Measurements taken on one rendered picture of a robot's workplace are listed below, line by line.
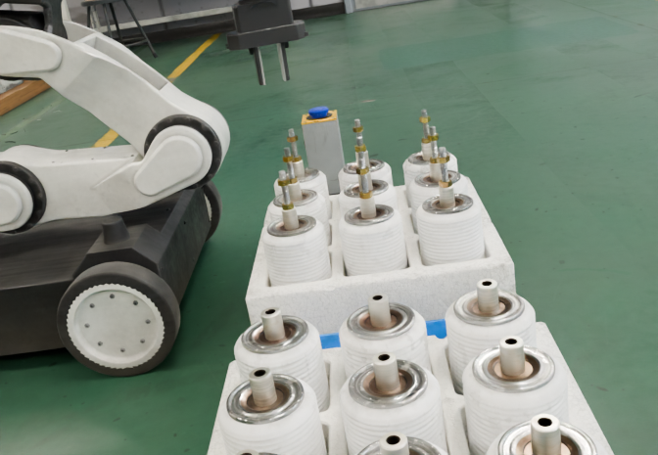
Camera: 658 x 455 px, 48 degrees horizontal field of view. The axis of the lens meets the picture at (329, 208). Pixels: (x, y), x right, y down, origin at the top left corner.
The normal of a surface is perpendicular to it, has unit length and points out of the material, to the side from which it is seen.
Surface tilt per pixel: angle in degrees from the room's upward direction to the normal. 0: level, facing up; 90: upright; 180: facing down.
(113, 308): 90
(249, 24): 90
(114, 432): 0
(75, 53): 90
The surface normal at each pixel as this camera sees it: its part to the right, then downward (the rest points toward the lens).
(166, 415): -0.15, -0.92
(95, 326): 0.00, 0.36
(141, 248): 0.60, -0.75
